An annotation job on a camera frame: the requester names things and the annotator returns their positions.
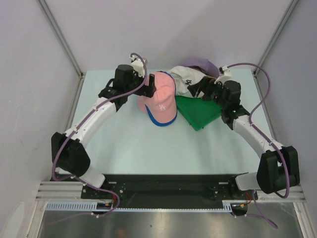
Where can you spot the pink LA cap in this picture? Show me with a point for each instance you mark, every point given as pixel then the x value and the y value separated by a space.
pixel 163 96

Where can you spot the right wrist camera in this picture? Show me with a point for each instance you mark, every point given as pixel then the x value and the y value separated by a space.
pixel 225 74

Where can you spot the green plastic tray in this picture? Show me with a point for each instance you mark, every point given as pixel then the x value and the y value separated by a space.
pixel 197 112

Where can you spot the aluminium corner post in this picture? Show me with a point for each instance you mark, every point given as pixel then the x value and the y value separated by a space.
pixel 48 14
pixel 290 10

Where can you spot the purple cap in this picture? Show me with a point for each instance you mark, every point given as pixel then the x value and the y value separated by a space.
pixel 202 64

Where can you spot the right aluminium corner post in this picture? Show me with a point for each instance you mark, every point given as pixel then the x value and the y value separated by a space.
pixel 290 10

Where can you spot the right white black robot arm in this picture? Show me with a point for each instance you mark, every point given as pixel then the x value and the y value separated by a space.
pixel 278 168

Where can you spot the white cable duct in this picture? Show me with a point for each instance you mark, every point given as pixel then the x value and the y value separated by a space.
pixel 101 207

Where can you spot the left aluminium corner post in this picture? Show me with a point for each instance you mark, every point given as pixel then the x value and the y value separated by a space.
pixel 48 14

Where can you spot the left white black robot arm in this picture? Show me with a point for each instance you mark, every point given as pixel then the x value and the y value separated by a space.
pixel 69 148

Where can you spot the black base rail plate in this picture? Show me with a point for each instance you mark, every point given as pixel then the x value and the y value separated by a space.
pixel 175 191

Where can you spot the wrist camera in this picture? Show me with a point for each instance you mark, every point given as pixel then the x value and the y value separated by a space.
pixel 139 64
pixel 225 74

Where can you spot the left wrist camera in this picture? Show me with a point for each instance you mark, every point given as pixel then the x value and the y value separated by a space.
pixel 139 64

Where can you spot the blue mesh cap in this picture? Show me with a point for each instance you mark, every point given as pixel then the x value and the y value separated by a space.
pixel 158 121

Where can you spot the white NY cap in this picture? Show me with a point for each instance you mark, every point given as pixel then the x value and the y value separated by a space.
pixel 184 77

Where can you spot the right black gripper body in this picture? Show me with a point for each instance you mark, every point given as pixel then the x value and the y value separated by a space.
pixel 215 91

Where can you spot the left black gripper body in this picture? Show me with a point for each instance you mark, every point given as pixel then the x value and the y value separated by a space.
pixel 136 81

